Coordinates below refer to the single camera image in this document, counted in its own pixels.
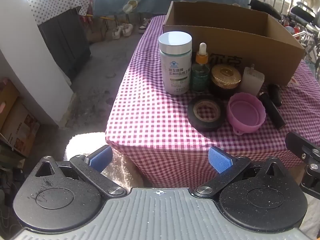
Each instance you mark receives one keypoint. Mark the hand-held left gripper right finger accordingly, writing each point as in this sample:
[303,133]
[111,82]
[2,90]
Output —
[220,160]

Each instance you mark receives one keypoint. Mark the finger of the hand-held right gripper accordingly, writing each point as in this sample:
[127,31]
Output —
[308,155]

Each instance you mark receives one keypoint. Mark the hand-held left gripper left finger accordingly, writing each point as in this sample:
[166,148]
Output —
[101,158]

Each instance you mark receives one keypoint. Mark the black tape roll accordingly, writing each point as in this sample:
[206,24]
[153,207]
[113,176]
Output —
[195,120]

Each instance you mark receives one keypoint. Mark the pink collapsible cup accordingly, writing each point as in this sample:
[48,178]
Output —
[246,112]

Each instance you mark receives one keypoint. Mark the black cylinder tube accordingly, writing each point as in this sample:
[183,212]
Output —
[272,112]

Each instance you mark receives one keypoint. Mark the black key fob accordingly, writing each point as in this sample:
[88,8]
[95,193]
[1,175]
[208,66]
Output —
[275,93]

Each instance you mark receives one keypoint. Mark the gold-lidded dark jar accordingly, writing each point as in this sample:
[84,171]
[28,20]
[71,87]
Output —
[225,78]

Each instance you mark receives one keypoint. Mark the white charger plug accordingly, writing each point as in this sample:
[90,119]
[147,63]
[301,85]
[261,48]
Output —
[251,82]

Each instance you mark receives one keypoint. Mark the green dropper bottle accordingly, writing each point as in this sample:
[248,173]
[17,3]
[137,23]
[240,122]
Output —
[200,75]

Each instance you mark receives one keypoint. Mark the white supplement bottle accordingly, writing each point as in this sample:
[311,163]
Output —
[175,67]

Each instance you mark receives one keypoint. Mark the brown cardboard box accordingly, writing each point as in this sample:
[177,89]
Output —
[250,55]

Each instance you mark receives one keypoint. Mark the purple checked tablecloth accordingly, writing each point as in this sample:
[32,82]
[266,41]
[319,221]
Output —
[155,120]

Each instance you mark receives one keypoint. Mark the printed cardboard box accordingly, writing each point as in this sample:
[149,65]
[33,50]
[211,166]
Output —
[20,130]

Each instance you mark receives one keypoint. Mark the plain cardboard box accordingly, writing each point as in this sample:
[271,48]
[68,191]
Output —
[8,95]

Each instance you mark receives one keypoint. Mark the dark grey cabinet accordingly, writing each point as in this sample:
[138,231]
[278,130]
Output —
[65,45]

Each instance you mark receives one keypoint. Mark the white platform shoes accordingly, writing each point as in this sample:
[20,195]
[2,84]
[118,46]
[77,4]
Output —
[122,30]

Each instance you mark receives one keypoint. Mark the wheelchair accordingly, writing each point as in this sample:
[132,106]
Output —
[303,17]

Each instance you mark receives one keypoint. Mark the white and black sneaker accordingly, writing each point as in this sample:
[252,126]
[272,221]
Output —
[144,26]

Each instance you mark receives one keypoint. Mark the yellow rod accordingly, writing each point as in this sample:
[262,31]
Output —
[107,18]

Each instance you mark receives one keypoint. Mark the black padded seat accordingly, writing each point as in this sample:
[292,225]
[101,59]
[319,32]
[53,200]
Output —
[263,7]

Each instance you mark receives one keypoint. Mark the white star-dotted cloth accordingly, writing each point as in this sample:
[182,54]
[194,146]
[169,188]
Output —
[57,0]

